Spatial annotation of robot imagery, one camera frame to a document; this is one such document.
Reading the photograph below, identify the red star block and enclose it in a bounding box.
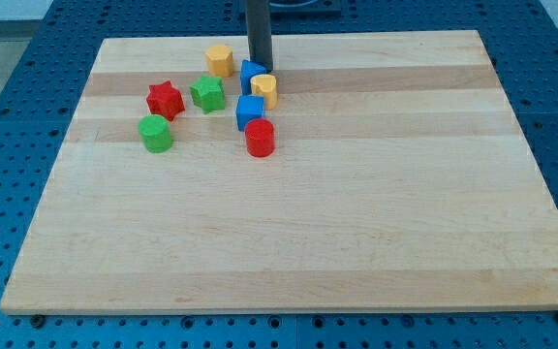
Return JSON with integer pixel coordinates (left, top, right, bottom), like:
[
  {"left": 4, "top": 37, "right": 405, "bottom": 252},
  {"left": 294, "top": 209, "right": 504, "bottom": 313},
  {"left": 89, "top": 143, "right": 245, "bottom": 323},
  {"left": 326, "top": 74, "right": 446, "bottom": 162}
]
[{"left": 146, "top": 80, "right": 185, "bottom": 122}]

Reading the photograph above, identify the wooden board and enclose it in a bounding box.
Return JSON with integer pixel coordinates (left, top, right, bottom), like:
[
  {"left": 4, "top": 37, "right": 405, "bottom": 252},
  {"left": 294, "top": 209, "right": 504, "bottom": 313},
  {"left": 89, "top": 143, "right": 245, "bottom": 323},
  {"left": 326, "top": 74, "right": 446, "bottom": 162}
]
[{"left": 0, "top": 30, "right": 558, "bottom": 315}]

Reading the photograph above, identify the yellow heart block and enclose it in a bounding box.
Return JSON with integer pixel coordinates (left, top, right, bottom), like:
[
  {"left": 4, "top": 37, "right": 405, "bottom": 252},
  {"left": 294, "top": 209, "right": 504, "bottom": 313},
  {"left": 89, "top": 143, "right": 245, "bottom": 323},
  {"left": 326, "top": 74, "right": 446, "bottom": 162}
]
[{"left": 250, "top": 74, "right": 278, "bottom": 111}]

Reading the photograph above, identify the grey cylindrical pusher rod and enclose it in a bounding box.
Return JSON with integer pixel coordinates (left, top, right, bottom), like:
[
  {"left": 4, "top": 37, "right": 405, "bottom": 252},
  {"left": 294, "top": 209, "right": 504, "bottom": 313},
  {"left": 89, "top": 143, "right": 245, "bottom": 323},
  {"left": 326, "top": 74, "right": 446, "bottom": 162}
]
[{"left": 245, "top": 0, "right": 274, "bottom": 72}]

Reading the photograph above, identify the green cylinder block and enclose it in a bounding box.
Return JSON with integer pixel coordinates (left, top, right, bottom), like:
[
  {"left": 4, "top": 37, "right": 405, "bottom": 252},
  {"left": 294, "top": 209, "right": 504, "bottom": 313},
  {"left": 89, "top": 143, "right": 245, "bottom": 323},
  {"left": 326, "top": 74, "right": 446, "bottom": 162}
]
[{"left": 138, "top": 114, "right": 173, "bottom": 153}]

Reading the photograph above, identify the green star block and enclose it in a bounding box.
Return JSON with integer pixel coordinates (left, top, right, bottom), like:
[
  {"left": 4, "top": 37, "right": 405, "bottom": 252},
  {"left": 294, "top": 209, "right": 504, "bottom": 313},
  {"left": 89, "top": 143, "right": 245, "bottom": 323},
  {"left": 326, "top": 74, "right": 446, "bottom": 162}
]
[{"left": 190, "top": 75, "right": 225, "bottom": 114}]

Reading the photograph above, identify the blue cube block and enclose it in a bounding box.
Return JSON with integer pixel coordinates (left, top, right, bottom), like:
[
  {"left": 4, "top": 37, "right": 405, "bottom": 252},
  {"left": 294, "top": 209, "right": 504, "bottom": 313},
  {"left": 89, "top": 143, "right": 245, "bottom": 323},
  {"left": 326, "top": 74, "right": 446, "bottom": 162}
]
[{"left": 235, "top": 95, "right": 264, "bottom": 132}]

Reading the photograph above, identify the blue triangle block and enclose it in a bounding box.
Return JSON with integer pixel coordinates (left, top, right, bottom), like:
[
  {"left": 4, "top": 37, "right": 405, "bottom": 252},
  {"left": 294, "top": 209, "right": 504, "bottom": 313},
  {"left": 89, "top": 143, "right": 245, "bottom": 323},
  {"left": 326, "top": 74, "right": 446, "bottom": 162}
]
[{"left": 239, "top": 60, "right": 267, "bottom": 95}]

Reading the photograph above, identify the yellow hexagon block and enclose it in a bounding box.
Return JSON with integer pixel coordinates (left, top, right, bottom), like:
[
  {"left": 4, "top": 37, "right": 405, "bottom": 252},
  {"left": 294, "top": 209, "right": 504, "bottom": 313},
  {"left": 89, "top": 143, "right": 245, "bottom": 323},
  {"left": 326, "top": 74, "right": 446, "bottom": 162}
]
[{"left": 204, "top": 44, "right": 234, "bottom": 78}]

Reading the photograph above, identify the red cylinder block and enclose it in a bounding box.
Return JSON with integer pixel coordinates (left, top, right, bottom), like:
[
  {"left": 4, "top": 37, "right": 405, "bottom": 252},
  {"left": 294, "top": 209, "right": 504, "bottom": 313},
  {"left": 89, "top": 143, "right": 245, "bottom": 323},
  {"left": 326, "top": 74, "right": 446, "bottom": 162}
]
[{"left": 244, "top": 118, "right": 275, "bottom": 157}]

